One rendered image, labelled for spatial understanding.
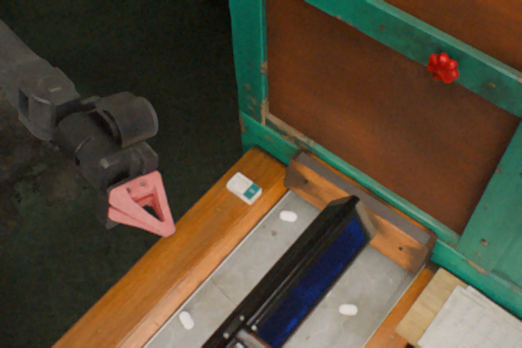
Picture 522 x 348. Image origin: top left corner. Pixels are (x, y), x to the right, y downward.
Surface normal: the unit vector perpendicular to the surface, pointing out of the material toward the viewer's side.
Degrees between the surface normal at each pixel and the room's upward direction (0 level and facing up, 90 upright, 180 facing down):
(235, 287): 0
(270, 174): 0
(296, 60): 90
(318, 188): 67
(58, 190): 0
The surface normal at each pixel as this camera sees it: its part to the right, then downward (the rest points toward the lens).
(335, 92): -0.64, 0.66
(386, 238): -0.60, 0.38
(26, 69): 0.18, -0.68
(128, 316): -0.04, -0.53
